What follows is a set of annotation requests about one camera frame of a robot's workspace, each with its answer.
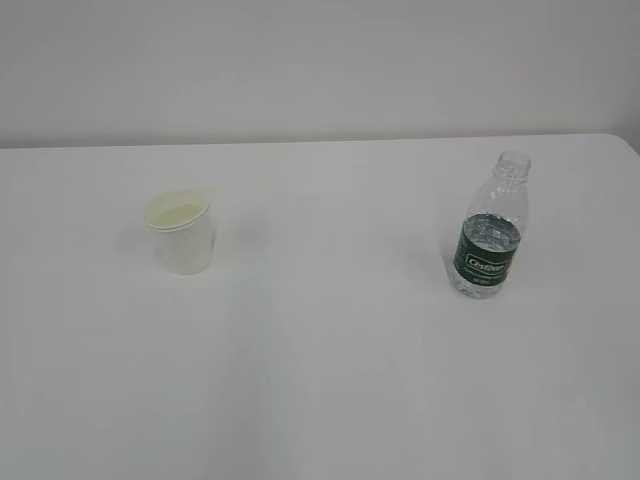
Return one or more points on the white paper cup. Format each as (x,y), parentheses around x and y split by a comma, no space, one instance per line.
(182,231)

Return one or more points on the clear water bottle green label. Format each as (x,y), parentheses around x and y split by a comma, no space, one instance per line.
(493,228)

